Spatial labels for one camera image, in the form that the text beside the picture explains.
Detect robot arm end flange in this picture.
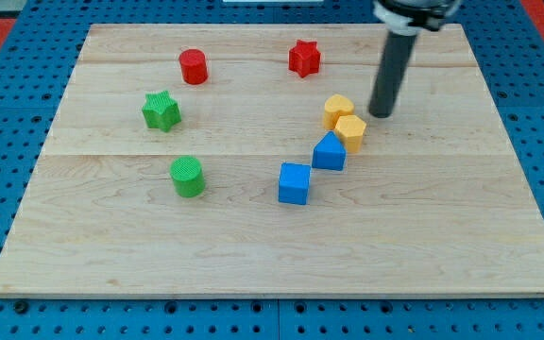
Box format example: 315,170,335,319
372,0,462,36

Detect blue cube block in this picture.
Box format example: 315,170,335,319
278,162,311,205

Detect yellow heart block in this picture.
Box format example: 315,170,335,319
322,93,355,130

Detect blue triangular prism block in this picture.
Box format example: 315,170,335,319
312,131,347,171

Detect green cylinder block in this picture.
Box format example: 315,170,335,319
169,156,205,197

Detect wooden board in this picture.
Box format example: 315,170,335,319
0,24,544,299

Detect yellow hexagon block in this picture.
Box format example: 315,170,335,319
333,115,366,153

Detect red star block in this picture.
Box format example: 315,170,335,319
288,40,321,77

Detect green star block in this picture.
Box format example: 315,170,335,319
142,91,181,132

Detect red cylinder block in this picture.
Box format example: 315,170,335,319
178,49,209,85

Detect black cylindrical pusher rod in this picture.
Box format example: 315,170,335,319
368,31,417,118

